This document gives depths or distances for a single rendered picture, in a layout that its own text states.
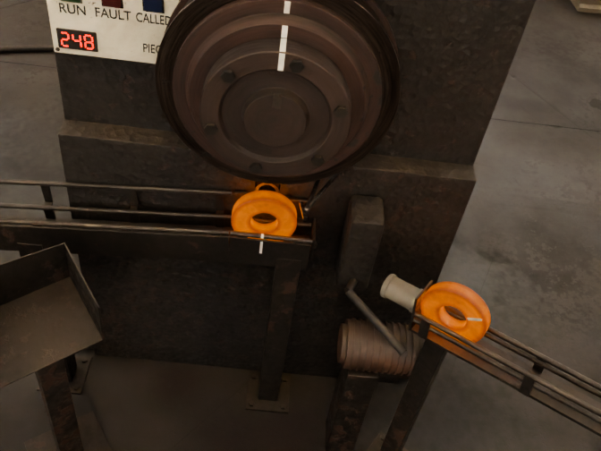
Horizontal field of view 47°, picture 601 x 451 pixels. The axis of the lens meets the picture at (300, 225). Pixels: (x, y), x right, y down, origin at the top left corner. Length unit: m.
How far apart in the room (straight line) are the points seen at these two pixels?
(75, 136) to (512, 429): 1.55
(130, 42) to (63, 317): 0.61
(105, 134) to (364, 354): 0.80
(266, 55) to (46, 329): 0.78
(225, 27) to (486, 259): 1.74
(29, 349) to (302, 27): 0.88
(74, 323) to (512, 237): 1.83
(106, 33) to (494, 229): 1.85
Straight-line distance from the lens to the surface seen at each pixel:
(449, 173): 1.65
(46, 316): 1.63
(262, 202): 1.57
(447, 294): 1.53
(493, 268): 2.73
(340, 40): 1.26
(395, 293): 1.60
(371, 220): 1.58
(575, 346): 2.62
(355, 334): 1.70
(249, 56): 1.22
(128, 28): 1.49
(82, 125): 1.67
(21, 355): 1.59
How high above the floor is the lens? 1.88
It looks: 45 degrees down
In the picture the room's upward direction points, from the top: 9 degrees clockwise
